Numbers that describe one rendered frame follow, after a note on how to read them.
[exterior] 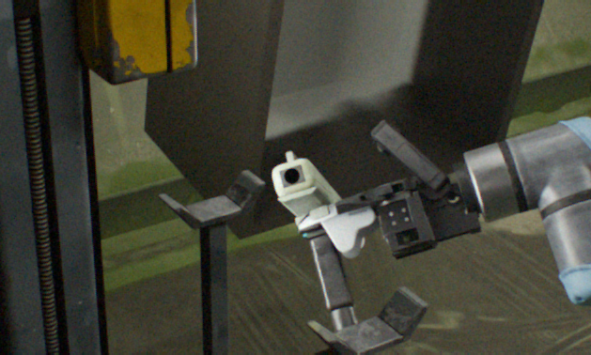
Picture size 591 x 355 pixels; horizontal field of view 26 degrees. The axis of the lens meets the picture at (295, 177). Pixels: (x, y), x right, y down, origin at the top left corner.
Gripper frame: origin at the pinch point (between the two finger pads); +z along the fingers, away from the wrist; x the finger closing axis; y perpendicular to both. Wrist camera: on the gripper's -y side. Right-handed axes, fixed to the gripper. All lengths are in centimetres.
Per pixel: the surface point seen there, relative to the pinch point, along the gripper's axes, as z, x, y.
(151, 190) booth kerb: 48, 130, -47
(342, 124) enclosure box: -2, 88, -36
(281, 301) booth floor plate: 24, 120, -11
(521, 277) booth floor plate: -28, 138, -3
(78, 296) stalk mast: 6, -80, 17
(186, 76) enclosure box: 19, 52, -42
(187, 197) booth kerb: 42, 139, -44
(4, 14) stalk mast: 2, -94, 5
